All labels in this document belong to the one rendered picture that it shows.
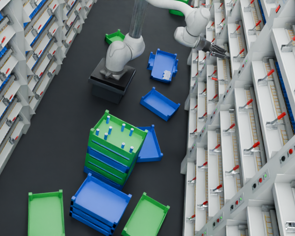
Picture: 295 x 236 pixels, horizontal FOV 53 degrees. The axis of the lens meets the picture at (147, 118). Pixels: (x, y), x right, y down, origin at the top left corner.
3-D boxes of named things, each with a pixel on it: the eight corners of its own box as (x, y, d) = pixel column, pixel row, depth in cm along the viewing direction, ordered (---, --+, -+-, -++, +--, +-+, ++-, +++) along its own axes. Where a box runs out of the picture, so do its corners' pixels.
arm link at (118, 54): (100, 64, 246) (103, 41, 231) (115, 57, 258) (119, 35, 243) (114, 74, 241) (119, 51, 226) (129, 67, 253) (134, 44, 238)
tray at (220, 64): (218, 105, 186) (219, 93, 179) (216, 50, 228) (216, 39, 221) (252, 105, 183) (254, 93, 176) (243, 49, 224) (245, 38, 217)
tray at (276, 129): (268, 166, 111) (274, 143, 101) (250, 68, 152) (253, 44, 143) (327, 168, 107) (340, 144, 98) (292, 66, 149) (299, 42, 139)
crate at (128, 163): (87, 145, 187) (88, 137, 181) (103, 125, 201) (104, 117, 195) (129, 167, 184) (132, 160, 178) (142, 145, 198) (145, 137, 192)
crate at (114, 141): (88, 137, 181) (90, 129, 176) (104, 117, 195) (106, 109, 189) (132, 160, 178) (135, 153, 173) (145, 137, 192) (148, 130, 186)
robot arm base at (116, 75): (96, 74, 245) (97, 69, 241) (109, 62, 261) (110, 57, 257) (115, 83, 242) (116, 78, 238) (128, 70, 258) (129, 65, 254)
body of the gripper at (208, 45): (206, 44, 194) (218, 49, 195) (206, 37, 199) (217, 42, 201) (200, 52, 199) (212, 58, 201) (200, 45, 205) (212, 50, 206)
